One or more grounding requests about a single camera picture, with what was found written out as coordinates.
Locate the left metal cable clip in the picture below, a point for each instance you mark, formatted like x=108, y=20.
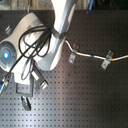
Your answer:
x=73, y=53

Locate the right metal cable clip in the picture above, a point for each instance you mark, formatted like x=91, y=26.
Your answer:
x=107, y=60

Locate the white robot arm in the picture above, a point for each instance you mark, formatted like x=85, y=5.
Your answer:
x=32, y=46

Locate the small metal clip top-left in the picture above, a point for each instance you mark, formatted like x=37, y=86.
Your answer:
x=8, y=30

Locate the black perforated breadboard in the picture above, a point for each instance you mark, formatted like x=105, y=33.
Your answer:
x=82, y=94

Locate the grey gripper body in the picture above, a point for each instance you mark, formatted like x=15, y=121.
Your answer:
x=29, y=80

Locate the metal cable clip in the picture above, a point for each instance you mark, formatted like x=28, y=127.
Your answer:
x=73, y=53
x=107, y=60

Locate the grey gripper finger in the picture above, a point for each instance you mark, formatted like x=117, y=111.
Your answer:
x=40, y=80
x=25, y=103

